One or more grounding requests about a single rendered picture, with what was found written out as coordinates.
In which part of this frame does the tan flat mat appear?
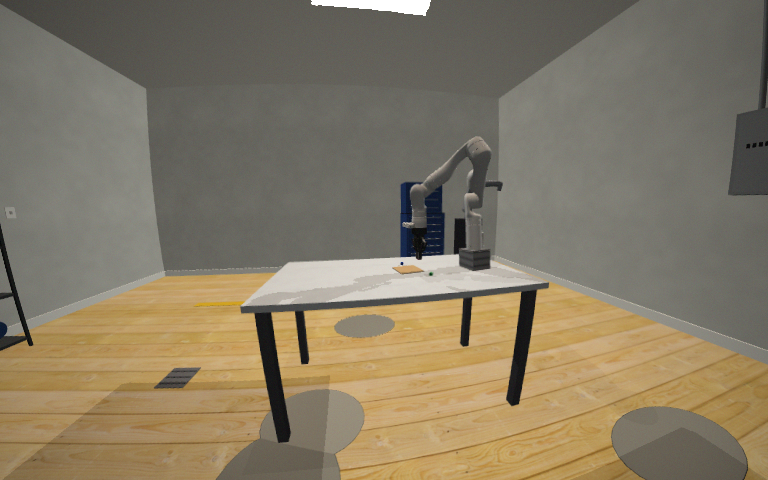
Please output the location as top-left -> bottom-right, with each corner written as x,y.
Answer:
392,265 -> 424,274

